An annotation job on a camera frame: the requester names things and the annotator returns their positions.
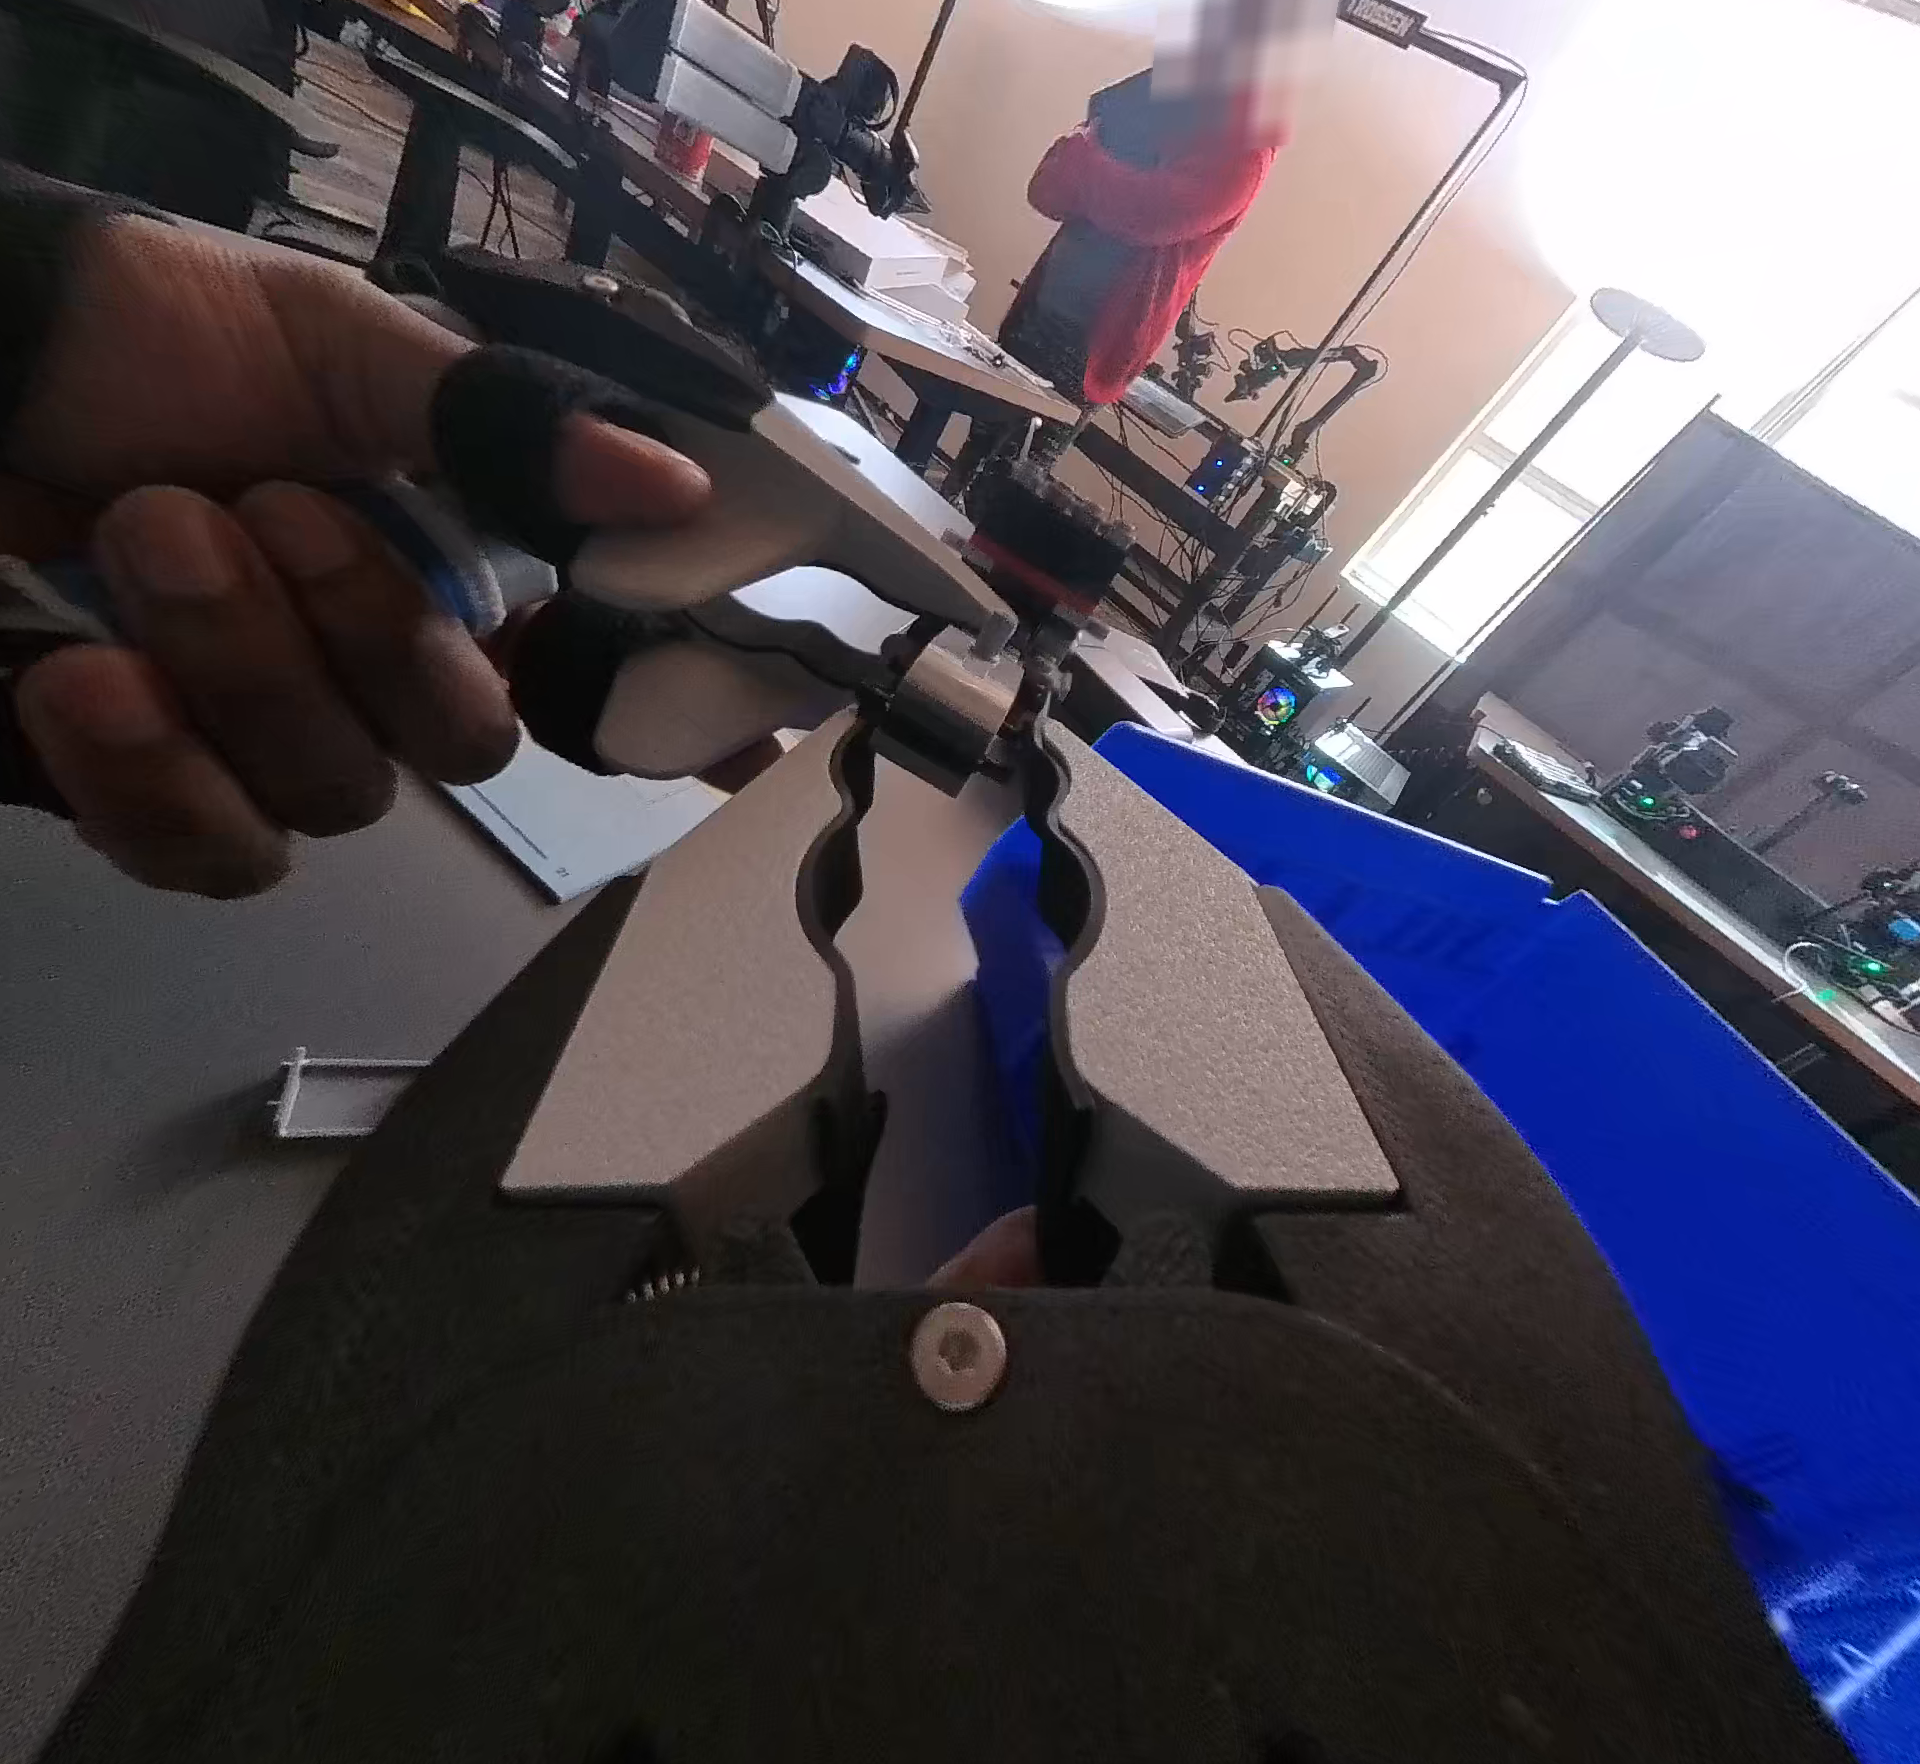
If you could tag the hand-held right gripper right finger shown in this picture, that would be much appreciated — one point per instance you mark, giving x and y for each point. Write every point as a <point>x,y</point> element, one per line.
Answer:
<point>1230,1044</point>

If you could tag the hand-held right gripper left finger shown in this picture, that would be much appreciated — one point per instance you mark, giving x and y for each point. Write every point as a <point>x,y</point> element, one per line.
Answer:
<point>691,1028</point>

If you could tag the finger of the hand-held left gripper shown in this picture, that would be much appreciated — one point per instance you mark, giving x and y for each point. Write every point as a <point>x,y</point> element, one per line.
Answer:
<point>721,707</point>
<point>870,518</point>

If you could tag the grey black toy brick model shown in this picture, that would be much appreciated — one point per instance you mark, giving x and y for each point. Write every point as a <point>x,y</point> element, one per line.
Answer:
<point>1049,526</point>

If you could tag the blue plastic bin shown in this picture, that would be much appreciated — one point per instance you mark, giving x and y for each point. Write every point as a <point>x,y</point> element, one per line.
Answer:
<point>1575,1044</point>

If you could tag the small grey toy brick panel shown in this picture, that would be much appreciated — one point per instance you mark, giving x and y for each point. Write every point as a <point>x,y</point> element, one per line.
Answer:
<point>345,1097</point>

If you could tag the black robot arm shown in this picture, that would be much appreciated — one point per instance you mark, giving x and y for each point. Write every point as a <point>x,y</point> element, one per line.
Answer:
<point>856,122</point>
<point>1290,362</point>

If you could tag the grey desk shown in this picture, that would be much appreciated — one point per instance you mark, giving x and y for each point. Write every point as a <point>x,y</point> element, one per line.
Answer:
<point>180,985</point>

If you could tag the person's right hand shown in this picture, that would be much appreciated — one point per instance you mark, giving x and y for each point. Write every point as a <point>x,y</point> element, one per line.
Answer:
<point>997,1254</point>

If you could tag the person's left hand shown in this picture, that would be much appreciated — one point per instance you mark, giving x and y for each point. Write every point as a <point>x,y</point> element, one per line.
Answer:
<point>225,445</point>

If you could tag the computer tower with coloured lights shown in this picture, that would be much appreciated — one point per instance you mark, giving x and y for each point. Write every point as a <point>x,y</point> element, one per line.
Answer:
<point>839,369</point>
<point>1280,707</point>

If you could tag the toy brick instruction booklet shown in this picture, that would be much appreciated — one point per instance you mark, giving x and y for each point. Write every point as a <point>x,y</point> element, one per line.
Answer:
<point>586,819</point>

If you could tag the long work table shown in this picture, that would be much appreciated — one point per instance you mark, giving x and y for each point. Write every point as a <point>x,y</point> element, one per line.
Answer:
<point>961,362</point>

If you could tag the red cup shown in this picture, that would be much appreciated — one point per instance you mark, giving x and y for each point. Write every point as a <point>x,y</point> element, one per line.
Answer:
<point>685,149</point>

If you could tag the white box stack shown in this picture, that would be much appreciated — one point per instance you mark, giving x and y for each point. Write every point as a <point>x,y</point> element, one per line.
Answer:
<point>728,55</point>

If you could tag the black office chair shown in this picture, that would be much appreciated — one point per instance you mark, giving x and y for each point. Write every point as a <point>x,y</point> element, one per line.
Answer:
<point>136,114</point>

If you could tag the table with devices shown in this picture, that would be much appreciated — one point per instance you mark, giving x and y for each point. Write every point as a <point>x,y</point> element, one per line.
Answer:
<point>1823,1028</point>

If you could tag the black divider panel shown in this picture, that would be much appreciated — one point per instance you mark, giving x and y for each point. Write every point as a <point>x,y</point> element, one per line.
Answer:
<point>1725,594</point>

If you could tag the black frame stand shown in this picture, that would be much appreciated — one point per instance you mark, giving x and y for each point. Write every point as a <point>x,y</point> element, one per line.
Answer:
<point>1380,14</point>

